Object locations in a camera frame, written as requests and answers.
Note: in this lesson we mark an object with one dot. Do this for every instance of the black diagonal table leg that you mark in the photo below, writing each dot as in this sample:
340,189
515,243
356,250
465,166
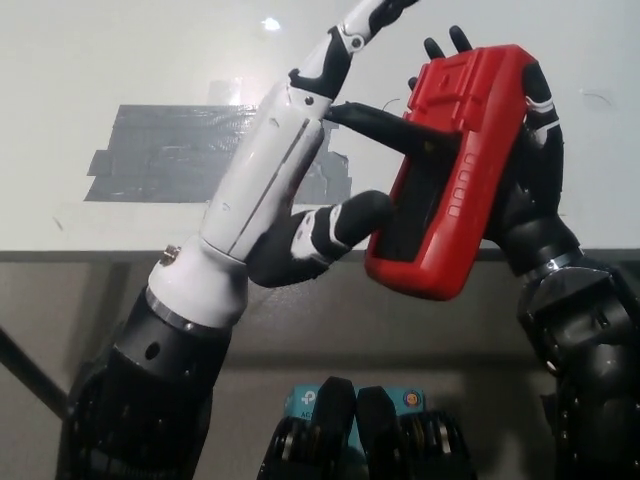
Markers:
25,360

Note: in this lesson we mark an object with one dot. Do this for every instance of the red digital multimeter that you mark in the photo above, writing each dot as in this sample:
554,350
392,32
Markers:
470,100

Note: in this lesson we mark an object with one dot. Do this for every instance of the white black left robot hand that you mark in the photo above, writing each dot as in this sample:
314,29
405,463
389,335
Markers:
260,190

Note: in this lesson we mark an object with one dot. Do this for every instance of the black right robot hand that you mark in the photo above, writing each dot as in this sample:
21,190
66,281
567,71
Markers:
540,210

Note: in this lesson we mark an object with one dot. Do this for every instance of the grey duct tape patch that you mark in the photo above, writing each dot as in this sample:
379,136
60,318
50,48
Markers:
165,150

